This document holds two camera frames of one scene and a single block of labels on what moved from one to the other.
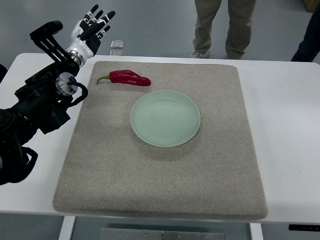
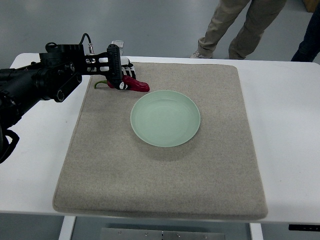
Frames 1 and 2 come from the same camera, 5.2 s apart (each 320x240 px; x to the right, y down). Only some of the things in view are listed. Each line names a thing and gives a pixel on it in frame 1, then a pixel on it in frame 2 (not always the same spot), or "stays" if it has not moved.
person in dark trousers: x=309 y=48 stays
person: x=239 y=33 -> x=262 y=14
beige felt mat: x=108 y=170 stays
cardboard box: x=311 y=5 stays
